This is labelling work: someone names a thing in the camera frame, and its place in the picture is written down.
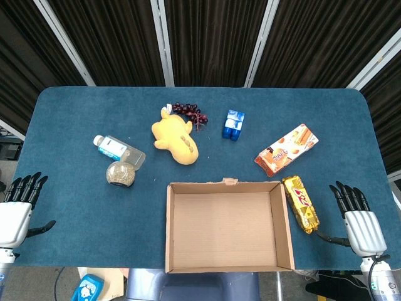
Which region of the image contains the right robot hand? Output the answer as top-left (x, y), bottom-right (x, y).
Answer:
top-left (315, 181), bottom-right (388, 257)

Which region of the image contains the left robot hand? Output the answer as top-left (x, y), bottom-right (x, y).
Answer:
top-left (0, 171), bottom-right (56, 250)

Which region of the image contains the gold snack packet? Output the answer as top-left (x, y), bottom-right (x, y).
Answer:
top-left (281, 175), bottom-right (321, 235)

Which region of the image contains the orange biscuit box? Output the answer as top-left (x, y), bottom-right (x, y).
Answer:
top-left (254, 123), bottom-right (320, 178)

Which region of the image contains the round glass grain jar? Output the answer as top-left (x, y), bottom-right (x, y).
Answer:
top-left (105, 161), bottom-right (137, 188)

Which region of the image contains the transparent bottle white cap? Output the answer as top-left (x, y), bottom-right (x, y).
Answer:
top-left (92, 134), bottom-right (147, 172)

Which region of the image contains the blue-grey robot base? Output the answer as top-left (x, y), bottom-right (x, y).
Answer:
top-left (125, 268), bottom-right (261, 301)

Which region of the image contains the open cardboard box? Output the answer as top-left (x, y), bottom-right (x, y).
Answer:
top-left (165, 177), bottom-right (296, 274)

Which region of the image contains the black floor equipment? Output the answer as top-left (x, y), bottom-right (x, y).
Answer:
top-left (0, 140), bottom-right (23, 161)

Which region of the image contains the blue felt table cover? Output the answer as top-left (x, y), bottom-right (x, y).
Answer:
top-left (14, 87), bottom-right (401, 270)

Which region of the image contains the blue cartoon slipper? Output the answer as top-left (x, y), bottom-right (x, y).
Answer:
top-left (70, 273), bottom-right (106, 301)

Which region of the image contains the grey metal table leg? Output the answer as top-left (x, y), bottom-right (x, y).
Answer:
top-left (274, 271), bottom-right (283, 301)

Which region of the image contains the blue toy building block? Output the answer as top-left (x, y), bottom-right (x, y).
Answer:
top-left (221, 109), bottom-right (246, 141)

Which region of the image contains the yellow plush toy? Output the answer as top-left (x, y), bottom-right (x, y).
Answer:
top-left (151, 106), bottom-right (199, 166)

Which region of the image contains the dark red grape bunch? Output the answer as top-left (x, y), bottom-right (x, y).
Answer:
top-left (171, 102), bottom-right (209, 132)

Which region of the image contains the dark pleated curtain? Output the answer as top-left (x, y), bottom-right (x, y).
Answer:
top-left (0, 0), bottom-right (401, 176)

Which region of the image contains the black right hand cable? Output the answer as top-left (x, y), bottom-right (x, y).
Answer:
top-left (368, 253), bottom-right (391, 301)

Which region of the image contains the white metal frame post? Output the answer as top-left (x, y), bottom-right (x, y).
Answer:
top-left (0, 118), bottom-right (26, 141)
top-left (33, 0), bottom-right (96, 87)
top-left (150, 0), bottom-right (175, 88)
top-left (243, 0), bottom-right (280, 88)
top-left (346, 36), bottom-right (401, 90)
top-left (387, 171), bottom-right (401, 191)

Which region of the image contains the black floor cable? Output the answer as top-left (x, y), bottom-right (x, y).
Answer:
top-left (53, 267), bottom-right (66, 301)

